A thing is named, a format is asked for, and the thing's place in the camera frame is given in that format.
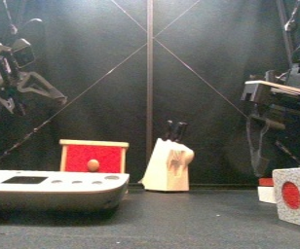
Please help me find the speckled sushi roll red centre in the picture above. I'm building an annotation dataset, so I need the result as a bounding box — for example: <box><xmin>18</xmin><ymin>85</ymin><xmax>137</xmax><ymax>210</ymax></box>
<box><xmin>272</xmin><ymin>166</ymin><xmax>300</xmax><ymax>231</ymax></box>

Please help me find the cream wooden knife block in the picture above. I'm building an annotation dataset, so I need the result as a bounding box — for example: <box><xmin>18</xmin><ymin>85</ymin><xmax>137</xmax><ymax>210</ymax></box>
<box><xmin>141</xmin><ymin>137</ymin><xmax>196</xmax><ymax>193</ymax></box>

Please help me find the thin diagonal frame wire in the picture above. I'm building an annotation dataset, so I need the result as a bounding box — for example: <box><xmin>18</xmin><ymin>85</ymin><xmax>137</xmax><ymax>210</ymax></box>
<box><xmin>111</xmin><ymin>0</ymin><xmax>251</xmax><ymax>119</ymax></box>
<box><xmin>0</xmin><ymin>0</ymin><xmax>203</xmax><ymax>170</ymax></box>

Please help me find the red and white nigiri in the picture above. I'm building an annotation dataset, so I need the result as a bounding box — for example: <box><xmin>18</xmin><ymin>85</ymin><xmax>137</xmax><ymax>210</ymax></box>
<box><xmin>257</xmin><ymin>177</ymin><xmax>278</xmax><ymax>205</ymax></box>

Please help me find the vertical metal frame pole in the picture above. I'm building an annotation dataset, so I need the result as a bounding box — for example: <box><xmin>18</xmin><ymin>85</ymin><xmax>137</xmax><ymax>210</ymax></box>
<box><xmin>145</xmin><ymin>0</ymin><xmax>156</xmax><ymax>163</ymax></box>

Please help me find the white toy stove board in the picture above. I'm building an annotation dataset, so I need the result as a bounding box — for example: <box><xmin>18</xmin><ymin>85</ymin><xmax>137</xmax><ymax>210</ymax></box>
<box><xmin>0</xmin><ymin>169</ymin><xmax>131</xmax><ymax>213</ymax></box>

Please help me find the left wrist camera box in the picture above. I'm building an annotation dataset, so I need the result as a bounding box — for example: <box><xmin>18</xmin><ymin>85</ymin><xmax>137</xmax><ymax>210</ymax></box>
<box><xmin>12</xmin><ymin>38</ymin><xmax>38</xmax><ymax>68</ymax></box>

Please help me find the black knife handle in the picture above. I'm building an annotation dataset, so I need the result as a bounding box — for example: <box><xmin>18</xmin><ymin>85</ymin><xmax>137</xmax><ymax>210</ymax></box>
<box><xmin>163</xmin><ymin>120</ymin><xmax>176</xmax><ymax>141</ymax></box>
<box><xmin>173</xmin><ymin>121</ymin><xmax>189</xmax><ymax>144</ymax></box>

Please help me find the red wooden drawer box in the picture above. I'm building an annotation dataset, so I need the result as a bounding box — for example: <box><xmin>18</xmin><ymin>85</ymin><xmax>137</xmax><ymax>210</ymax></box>
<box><xmin>58</xmin><ymin>138</ymin><xmax>131</xmax><ymax>175</ymax></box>

